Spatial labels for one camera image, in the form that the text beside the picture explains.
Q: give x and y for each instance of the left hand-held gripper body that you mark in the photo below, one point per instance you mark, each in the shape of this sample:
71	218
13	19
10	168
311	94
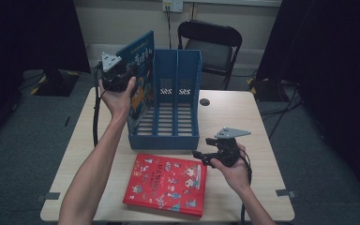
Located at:
115	78

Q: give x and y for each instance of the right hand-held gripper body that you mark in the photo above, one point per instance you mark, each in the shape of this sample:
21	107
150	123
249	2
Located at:
228	154

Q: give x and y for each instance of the blue picture book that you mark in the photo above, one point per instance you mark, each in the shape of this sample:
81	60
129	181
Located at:
143	62

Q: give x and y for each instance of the blue plastic file rack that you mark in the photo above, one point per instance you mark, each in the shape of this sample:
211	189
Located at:
164	142

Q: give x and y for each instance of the red picture book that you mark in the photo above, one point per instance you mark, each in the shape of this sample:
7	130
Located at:
165	184

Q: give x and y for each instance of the person's right hand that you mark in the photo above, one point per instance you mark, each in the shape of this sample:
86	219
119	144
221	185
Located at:
236	176

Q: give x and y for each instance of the person's left hand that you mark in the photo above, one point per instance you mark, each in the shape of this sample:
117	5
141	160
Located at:
118	103

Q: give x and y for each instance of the black stand base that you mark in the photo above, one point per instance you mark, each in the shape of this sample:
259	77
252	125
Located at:
56	84
268	90

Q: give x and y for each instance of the grey tape strip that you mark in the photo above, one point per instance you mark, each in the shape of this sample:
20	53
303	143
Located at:
51	196
284	192

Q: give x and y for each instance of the black folding chair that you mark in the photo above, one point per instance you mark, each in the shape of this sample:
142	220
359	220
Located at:
212	53

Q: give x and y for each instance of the black curtain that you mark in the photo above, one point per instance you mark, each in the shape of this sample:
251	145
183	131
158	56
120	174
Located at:
28	31
331	62

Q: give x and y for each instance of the white wall socket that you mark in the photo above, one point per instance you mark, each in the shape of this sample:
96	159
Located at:
172	5

